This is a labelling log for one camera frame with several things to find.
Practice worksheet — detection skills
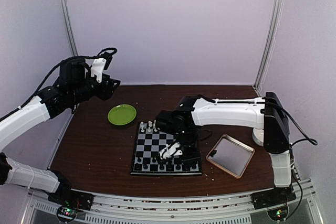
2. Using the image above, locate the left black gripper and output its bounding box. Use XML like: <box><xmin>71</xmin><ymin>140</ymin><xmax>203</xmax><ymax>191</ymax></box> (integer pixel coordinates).
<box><xmin>69</xmin><ymin>71</ymin><xmax>120</xmax><ymax>104</ymax></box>

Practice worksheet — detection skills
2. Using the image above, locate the black white chess board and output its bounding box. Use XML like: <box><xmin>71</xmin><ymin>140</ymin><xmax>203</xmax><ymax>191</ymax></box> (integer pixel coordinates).
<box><xmin>130</xmin><ymin>121</ymin><xmax>202</xmax><ymax>176</ymax></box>

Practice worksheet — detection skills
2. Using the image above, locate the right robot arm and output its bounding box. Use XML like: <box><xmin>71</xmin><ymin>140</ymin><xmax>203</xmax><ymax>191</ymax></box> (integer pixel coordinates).
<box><xmin>155</xmin><ymin>92</ymin><xmax>291</xmax><ymax>204</ymax></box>

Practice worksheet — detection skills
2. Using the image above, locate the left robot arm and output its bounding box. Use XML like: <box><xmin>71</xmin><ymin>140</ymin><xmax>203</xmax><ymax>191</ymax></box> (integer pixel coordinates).
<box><xmin>1</xmin><ymin>54</ymin><xmax>120</xmax><ymax>205</ymax></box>

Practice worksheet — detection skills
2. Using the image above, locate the green plate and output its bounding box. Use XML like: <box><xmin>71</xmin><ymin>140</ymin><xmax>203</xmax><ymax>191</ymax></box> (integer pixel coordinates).
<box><xmin>107</xmin><ymin>104</ymin><xmax>137</xmax><ymax>126</ymax></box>

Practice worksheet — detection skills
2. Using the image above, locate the white rook piece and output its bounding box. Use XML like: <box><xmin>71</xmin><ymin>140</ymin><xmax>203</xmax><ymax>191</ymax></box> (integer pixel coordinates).
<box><xmin>140</xmin><ymin>122</ymin><xmax>145</xmax><ymax>133</ymax></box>

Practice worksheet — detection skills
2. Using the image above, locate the white bowl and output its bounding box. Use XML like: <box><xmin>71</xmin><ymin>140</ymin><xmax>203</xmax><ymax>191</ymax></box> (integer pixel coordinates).
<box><xmin>252</xmin><ymin>129</ymin><xmax>264</xmax><ymax>146</ymax></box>

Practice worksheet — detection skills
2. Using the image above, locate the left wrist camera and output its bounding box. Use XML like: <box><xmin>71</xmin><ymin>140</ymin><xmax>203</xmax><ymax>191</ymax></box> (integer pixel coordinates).
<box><xmin>90</xmin><ymin>52</ymin><xmax>113</xmax><ymax>83</ymax></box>

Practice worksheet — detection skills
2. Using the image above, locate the front aluminium rail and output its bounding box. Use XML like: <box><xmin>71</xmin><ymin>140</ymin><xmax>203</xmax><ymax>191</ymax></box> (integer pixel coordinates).
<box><xmin>19</xmin><ymin>179</ymin><xmax>327</xmax><ymax>223</ymax></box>

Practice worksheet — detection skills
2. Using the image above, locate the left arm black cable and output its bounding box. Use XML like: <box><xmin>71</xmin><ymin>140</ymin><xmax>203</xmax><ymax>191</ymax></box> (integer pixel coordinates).
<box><xmin>0</xmin><ymin>47</ymin><xmax>118</xmax><ymax>120</ymax></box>

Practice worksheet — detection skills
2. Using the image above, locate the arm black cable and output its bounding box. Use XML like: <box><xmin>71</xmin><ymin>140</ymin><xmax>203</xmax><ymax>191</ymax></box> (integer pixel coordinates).
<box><xmin>272</xmin><ymin>100</ymin><xmax>318</xmax><ymax>209</ymax></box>
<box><xmin>0</xmin><ymin>47</ymin><xmax>118</xmax><ymax>120</ymax></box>

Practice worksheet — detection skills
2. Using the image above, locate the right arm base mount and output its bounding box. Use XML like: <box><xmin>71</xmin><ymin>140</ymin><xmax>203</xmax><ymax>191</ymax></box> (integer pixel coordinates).
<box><xmin>251</xmin><ymin>189</ymin><xmax>297</xmax><ymax>210</ymax></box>

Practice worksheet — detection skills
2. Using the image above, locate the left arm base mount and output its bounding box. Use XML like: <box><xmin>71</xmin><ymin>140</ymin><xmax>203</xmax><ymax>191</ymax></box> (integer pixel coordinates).
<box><xmin>46</xmin><ymin>190</ymin><xmax>94</xmax><ymax>210</ymax></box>

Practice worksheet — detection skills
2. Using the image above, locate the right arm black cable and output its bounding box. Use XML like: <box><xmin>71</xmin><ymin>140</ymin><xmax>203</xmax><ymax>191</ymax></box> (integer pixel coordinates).
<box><xmin>272</xmin><ymin>100</ymin><xmax>318</xmax><ymax>209</ymax></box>

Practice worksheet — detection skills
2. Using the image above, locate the left aluminium frame post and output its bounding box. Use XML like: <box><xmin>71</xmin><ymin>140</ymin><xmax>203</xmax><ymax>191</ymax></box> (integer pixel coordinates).
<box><xmin>60</xmin><ymin>0</ymin><xmax>78</xmax><ymax>56</ymax></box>

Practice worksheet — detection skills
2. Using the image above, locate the aluminium frame post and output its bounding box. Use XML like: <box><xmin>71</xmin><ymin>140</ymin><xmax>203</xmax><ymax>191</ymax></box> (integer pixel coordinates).
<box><xmin>254</xmin><ymin>0</ymin><xmax>284</xmax><ymax>93</ymax></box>
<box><xmin>60</xmin><ymin>0</ymin><xmax>78</xmax><ymax>56</ymax></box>

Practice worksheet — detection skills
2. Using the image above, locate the right aluminium frame post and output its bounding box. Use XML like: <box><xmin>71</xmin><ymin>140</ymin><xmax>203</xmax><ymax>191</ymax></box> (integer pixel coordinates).
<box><xmin>254</xmin><ymin>0</ymin><xmax>284</xmax><ymax>93</ymax></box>

